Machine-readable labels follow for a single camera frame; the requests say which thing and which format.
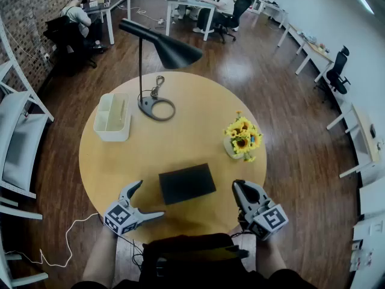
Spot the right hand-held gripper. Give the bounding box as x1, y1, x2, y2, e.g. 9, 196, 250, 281
232, 179, 289, 242

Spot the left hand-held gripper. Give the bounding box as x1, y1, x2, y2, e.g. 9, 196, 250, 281
103, 179, 166, 236

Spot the black rectangular box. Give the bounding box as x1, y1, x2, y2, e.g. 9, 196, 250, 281
158, 162, 217, 206

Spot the person's right forearm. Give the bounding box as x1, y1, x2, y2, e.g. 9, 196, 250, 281
255, 233, 287, 273

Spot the person's left forearm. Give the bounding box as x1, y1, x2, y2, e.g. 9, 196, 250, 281
81, 226, 119, 288

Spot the white plastic organizer tray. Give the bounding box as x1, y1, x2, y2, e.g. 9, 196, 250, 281
93, 92, 131, 143

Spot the white round vase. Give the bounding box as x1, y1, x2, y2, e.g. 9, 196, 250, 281
223, 135, 243, 160

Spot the yellow sunflower bouquet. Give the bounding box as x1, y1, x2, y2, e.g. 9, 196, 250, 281
223, 110, 264, 163

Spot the black waist pack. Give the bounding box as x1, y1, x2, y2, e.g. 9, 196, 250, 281
221, 244, 250, 260

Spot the person's black clothing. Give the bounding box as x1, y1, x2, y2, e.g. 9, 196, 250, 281
70, 232, 319, 289

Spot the white cabinet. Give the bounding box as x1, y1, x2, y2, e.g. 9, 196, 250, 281
348, 175, 385, 289

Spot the short wooden top desk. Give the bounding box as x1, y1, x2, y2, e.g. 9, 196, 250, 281
325, 101, 381, 179

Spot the white metal shelf rack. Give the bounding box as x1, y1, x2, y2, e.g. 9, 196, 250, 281
0, 15, 55, 199

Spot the black office chair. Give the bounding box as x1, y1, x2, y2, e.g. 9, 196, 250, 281
214, 0, 254, 44
43, 14, 98, 77
315, 45, 352, 96

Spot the black desk lamp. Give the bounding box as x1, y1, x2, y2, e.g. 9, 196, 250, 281
118, 18, 204, 122

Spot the long wooden top desk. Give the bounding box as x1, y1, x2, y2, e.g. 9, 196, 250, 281
277, 22, 336, 83

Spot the white office desk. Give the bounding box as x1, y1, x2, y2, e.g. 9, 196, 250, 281
164, 0, 218, 42

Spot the dark top white leg desk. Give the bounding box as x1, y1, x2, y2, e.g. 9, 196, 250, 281
83, 0, 132, 46

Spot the black hanging cable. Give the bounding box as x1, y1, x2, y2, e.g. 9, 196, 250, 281
120, 235, 146, 271

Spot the white floor cable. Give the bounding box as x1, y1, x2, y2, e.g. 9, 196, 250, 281
4, 211, 100, 268

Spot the coiled black lamp cable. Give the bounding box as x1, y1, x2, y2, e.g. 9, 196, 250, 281
149, 75, 166, 99

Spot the white metal frame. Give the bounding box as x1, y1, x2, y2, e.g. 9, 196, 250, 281
0, 196, 49, 289

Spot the white switch plate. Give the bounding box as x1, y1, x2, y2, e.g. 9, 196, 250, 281
369, 220, 385, 237

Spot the white power strip cable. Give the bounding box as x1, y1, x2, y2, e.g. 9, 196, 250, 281
117, 4, 165, 26

